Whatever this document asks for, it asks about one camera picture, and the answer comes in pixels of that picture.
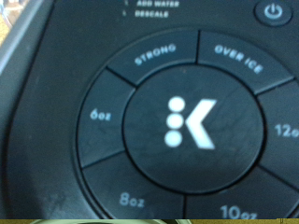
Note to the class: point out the black Keurig coffee machine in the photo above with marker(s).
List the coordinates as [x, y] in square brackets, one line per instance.
[193, 124]

